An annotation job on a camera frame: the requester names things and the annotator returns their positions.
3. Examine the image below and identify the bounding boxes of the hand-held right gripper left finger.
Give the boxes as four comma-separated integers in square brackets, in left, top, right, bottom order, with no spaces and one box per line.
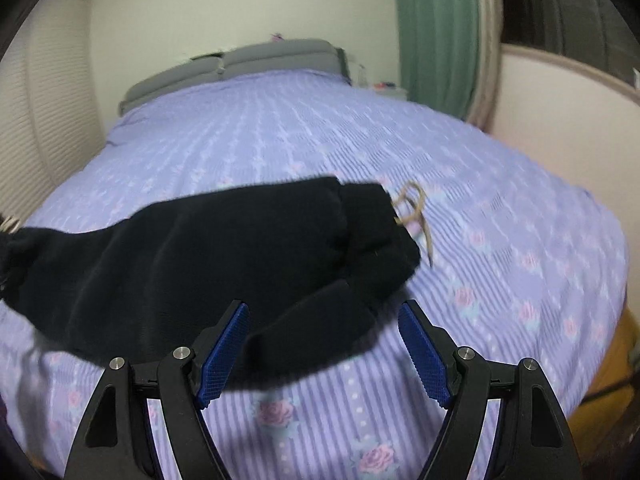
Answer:
[64,300,250,480]

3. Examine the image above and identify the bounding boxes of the green curtain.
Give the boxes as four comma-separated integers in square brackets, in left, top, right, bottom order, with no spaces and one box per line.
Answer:
[391,0,482,123]

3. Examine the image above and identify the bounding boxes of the white bedside table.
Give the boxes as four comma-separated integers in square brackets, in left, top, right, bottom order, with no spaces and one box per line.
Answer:
[372,82,410,103]

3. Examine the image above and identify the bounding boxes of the black pants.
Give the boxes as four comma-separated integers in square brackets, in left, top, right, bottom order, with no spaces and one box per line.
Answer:
[0,175,432,391]

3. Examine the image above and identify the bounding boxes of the grey padded headboard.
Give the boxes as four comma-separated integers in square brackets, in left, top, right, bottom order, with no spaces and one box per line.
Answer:
[118,38,353,116]

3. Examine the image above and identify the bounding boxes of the cream wardrobe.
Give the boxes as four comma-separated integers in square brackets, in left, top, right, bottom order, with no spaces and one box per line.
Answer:
[0,0,108,216]

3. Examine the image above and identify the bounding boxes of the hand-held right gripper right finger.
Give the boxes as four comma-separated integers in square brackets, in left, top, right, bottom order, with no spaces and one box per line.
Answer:
[398,299,584,480]

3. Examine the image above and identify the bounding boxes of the purple floral bed sheet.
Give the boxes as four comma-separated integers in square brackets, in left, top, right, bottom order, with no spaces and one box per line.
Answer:
[0,67,632,480]

